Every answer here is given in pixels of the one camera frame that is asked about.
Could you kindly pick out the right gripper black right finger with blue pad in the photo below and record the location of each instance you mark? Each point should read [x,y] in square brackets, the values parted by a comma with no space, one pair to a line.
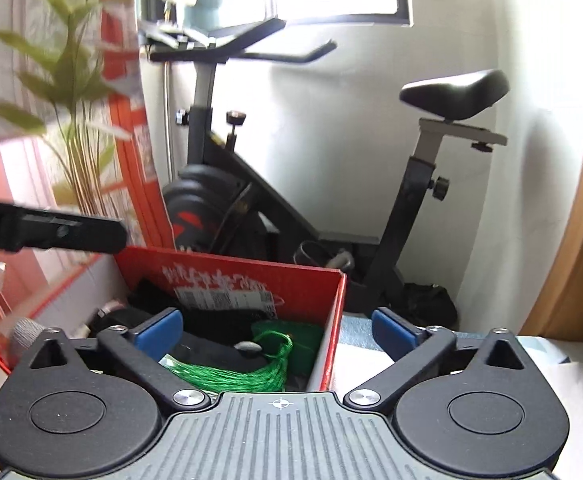
[416,353]

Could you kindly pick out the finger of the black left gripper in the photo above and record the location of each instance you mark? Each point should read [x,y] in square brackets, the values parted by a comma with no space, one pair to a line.
[22,227]

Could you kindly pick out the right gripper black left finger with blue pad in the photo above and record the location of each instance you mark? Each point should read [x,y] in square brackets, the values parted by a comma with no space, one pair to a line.
[135,354]

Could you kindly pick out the black dotted glove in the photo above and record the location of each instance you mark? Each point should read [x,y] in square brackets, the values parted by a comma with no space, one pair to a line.
[209,337]

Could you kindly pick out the printed white tablecloth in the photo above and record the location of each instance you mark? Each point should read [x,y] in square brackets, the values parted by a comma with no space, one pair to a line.
[103,408]

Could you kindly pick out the red strawberry cardboard box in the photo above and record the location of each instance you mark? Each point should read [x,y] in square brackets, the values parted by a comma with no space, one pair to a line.
[212,283]

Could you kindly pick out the black exercise bike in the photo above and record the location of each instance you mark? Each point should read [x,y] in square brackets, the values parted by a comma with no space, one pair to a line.
[346,146]

